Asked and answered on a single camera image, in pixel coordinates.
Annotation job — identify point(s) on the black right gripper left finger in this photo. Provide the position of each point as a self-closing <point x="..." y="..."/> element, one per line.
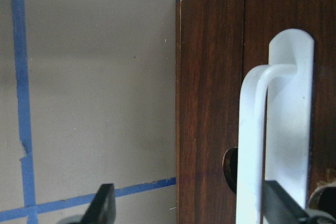
<point x="102" y="209"/>

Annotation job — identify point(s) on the dark wooden cabinet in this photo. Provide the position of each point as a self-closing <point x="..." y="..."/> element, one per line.
<point x="217" y="43"/>

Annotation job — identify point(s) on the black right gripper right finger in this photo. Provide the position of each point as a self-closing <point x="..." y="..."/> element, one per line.
<point x="280" y="207"/>

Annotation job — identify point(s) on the white drawer handle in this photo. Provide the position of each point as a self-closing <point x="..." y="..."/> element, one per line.
<point x="274" y="124"/>

